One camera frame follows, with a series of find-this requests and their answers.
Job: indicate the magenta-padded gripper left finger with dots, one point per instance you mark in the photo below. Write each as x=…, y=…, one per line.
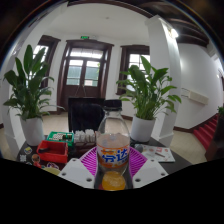
x=76, y=173

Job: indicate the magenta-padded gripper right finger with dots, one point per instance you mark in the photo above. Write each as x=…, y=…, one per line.
x=150, y=173

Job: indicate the clear orange-label drink bottle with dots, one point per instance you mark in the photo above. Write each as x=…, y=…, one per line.
x=113, y=133

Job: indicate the white printed leaflet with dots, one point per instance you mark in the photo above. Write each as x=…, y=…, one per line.
x=160, y=154

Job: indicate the grey round ball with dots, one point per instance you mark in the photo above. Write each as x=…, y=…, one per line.
x=138, y=148

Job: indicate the red plastic box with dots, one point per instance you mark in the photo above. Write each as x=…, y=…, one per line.
x=51, y=153

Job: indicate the box of white sachets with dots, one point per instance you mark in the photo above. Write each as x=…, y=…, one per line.
x=85, y=136

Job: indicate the green flat box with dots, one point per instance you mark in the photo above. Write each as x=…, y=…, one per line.
x=60, y=136

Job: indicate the black chair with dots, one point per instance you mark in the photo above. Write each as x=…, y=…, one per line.
x=85, y=115

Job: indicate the red carpeted staircase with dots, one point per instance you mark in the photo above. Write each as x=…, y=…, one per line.
x=206, y=131

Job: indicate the leafy plant in white pot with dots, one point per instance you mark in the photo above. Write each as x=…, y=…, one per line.
x=28, y=90
x=146, y=90

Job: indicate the small green leafy plant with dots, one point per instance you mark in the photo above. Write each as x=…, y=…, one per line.
x=220, y=110

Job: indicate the dark brown double door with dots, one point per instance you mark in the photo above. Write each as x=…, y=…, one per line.
x=85, y=73

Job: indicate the dark brown framed window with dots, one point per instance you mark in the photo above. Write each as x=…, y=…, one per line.
x=133, y=60
x=49, y=45

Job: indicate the green exit sign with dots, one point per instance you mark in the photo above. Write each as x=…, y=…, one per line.
x=85, y=37

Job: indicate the glowing column lamp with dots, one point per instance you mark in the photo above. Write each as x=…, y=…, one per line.
x=173, y=33

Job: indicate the white wall radiator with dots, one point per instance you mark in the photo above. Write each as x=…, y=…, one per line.
x=196, y=96

